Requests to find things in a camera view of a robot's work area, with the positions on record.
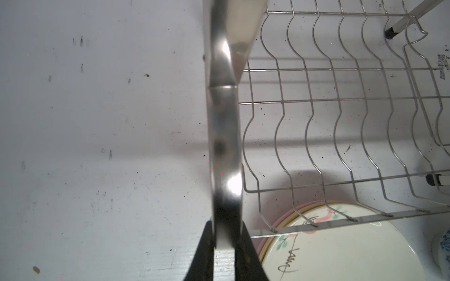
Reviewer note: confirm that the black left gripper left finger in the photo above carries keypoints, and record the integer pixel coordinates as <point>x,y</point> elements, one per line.
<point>202,266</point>

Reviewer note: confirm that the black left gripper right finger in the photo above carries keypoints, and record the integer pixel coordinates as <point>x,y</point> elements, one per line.
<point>247,264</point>

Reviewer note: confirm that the pink plate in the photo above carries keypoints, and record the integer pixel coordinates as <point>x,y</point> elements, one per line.
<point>282,222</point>

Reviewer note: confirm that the white floral plate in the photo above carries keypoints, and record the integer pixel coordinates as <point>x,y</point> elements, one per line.
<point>376,251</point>

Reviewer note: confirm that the silver two-tier dish rack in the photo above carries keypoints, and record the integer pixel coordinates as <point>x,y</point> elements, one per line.
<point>326,96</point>

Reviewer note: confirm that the blue floral white bowl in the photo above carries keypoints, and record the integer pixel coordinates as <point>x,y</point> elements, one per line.
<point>440,248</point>

